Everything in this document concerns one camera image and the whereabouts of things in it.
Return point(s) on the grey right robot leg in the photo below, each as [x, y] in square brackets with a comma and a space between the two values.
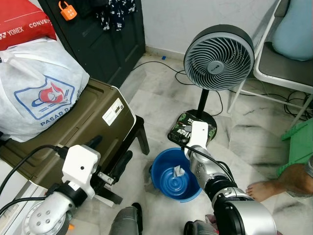
[198, 229]

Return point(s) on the black stool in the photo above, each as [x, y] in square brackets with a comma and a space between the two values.
[142, 137]

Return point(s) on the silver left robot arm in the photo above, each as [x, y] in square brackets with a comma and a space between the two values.
[46, 218]

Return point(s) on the black snack packet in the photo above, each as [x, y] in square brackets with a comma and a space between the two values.
[178, 133]

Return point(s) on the small orange object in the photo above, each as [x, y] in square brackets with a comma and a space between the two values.
[69, 226]

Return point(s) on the light blue cushion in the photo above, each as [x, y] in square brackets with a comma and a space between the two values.
[296, 29]

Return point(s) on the dark wardrobe door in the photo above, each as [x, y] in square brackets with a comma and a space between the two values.
[98, 49]

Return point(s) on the orange padlock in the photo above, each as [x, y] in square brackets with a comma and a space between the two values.
[68, 11]

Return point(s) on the white crumpled tissue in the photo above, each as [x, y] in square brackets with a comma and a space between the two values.
[178, 172]

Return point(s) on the grey pedestal fan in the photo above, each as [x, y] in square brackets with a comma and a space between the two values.
[219, 58]

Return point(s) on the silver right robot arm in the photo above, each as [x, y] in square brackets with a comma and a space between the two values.
[244, 215]

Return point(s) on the olive green storage box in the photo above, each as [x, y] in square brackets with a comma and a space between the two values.
[83, 127]

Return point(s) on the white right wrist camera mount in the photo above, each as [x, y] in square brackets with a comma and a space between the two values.
[198, 133]

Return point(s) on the blue plastic bucket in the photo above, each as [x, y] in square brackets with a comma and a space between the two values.
[168, 183]

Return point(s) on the person's bare leg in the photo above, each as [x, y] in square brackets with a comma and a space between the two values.
[279, 183]

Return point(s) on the grey robot leg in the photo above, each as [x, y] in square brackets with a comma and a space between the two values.
[124, 220]
[198, 229]

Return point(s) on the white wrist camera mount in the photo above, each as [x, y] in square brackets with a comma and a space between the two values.
[80, 166]
[198, 133]

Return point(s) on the white folding chair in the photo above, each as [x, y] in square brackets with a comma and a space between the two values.
[281, 68]

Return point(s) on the white printed shopping bag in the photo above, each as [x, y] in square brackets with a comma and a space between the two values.
[29, 73]

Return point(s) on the green plastic stool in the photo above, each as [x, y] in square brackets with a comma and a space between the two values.
[301, 142]

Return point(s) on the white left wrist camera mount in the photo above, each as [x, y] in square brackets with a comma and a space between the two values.
[80, 166]

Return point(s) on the grey left robot leg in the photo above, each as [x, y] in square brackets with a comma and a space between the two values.
[124, 220]

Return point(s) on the dark floral cloth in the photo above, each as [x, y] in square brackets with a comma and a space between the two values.
[115, 14]

